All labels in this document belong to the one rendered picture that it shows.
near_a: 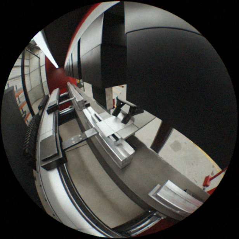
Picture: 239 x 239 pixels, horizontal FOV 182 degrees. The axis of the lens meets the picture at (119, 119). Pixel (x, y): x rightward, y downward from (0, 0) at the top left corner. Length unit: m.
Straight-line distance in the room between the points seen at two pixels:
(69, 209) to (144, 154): 0.38
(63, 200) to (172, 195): 0.31
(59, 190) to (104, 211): 1.03
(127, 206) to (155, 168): 0.94
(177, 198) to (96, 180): 1.11
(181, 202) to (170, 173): 0.18
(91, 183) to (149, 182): 1.01
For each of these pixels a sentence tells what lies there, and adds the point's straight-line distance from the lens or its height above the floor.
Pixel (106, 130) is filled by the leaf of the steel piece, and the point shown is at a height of 1.00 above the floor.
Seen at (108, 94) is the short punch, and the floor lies 1.14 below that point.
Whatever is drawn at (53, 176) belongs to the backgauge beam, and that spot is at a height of 0.98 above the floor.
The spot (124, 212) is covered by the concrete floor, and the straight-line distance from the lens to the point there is 1.27.
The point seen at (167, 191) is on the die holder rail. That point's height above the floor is 0.97.
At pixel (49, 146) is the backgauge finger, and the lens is 0.30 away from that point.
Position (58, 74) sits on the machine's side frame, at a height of 1.27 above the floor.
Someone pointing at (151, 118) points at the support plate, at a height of 1.00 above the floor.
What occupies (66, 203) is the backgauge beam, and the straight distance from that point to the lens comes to 0.28.
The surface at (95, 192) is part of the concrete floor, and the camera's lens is 1.26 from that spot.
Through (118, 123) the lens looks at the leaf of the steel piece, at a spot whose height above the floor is 1.00.
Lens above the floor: 1.22
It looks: 38 degrees down
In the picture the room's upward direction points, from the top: straight up
